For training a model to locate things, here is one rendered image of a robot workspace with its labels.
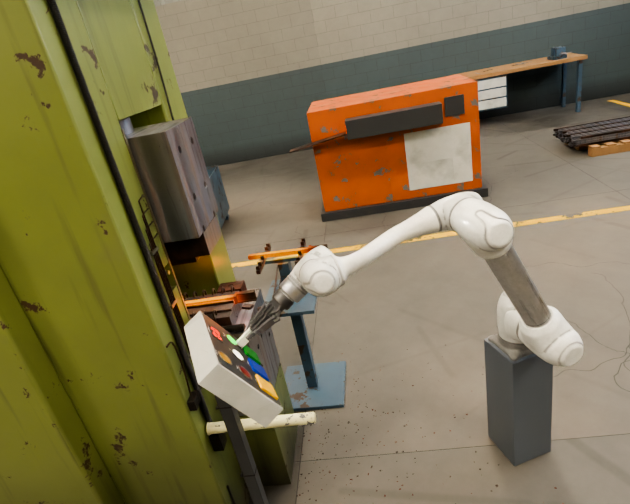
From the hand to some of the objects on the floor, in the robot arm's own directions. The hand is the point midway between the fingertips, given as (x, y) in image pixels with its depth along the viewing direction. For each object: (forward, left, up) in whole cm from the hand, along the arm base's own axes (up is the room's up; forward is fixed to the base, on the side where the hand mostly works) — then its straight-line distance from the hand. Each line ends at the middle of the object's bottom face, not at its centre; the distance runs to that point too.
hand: (245, 337), depth 160 cm
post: (+12, +10, -108) cm, 109 cm away
